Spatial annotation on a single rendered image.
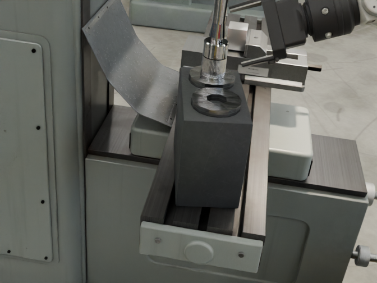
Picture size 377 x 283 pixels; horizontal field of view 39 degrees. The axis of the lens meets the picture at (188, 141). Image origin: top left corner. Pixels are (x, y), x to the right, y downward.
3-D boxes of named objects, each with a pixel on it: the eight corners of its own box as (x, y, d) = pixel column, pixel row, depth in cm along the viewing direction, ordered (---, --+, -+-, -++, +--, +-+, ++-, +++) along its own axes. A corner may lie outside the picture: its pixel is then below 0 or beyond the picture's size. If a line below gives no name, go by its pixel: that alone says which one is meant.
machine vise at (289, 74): (302, 70, 159) (310, 35, 153) (304, 92, 147) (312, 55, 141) (186, 54, 162) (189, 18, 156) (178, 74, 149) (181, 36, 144)
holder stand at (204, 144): (227, 146, 120) (239, 63, 109) (239, 209, 101) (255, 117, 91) (173, 143, 119) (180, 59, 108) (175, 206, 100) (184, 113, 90)
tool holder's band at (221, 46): (228, 42, 103) (229, 37, 102) (228, 51, 99) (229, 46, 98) (203, 39, 103) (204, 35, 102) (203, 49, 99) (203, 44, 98)
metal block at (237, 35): (245, 43, 153) (248, 23, 150) (244, 51, 148) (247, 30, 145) (227, 41, 153) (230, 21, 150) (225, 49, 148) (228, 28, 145)
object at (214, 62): (224, 71, 106) (228, 42, 103) (224, 81, 102) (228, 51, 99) (200, 68, 106) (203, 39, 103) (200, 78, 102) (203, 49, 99)
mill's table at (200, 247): (271, 37, 203) (274, 17, 198) (260, 277, 98) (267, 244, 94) (210, 29, 204) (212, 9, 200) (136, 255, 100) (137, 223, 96)
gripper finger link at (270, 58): (240, 62, 100) (273, 54, 99) (242, 63, 103) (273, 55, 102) (242, 70, 100) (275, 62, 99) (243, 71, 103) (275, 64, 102)
